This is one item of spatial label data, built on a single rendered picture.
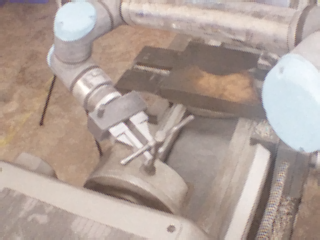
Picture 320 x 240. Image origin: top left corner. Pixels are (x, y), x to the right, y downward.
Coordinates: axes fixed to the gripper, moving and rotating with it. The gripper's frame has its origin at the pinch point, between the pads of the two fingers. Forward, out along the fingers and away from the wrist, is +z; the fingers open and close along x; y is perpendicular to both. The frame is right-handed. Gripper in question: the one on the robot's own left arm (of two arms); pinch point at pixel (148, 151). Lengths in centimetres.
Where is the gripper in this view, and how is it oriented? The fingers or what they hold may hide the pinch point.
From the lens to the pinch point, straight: 95.8
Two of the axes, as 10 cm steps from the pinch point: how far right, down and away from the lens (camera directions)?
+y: 2.6, -5.9, -7.7
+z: 6.5, 6.9, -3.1
